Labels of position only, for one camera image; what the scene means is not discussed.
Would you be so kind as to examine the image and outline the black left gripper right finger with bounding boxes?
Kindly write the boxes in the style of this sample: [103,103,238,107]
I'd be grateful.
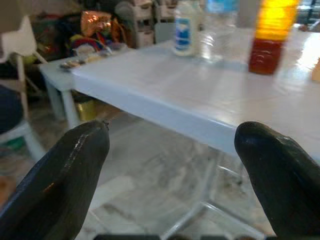
[234,121,320,240]

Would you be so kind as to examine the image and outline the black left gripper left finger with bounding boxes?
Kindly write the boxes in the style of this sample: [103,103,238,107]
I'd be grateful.
[0,119,111,240]

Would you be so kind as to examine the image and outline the orange juice bottle red label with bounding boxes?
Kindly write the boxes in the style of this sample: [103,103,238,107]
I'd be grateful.
[247,0,300,76]

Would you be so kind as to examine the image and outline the yellow container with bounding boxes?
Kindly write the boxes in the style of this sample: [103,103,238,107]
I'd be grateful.
[74,99,97,121]

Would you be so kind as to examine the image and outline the dark blue cushion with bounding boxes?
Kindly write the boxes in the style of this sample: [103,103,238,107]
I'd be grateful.
[0,84,22,133]

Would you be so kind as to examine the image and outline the low white table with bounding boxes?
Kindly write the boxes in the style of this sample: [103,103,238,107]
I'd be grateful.
[38,56,83,128]

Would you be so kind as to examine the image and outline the plate of small items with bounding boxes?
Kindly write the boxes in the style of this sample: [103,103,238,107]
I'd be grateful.
[59,59,86,70]

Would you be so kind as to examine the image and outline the tan box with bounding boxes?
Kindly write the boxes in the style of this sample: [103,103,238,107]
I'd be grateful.
[311,57,320,82]

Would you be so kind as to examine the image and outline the colourful toy pile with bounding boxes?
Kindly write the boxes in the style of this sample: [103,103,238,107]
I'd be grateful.
[69,32,121,56]

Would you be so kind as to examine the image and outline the large white table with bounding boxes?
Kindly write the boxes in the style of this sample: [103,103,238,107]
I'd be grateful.
[71,24,320,238]

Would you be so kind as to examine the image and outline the white chair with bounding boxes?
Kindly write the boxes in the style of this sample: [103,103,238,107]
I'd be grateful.
[0,14,48,163]

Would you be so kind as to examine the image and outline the shiny foil bag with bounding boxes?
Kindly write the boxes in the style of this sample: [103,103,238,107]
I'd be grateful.
[81,11,112,36]

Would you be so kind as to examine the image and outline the clear plastic water bottle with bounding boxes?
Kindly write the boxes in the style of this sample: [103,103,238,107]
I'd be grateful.
[199,0,238,63]

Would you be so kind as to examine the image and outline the white plastic crate stack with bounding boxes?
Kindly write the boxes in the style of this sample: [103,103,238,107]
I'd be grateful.
[134,0,156,48]

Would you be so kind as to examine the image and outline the small white bottle blue label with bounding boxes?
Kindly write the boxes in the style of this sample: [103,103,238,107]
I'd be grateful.
[172,0,203,57]

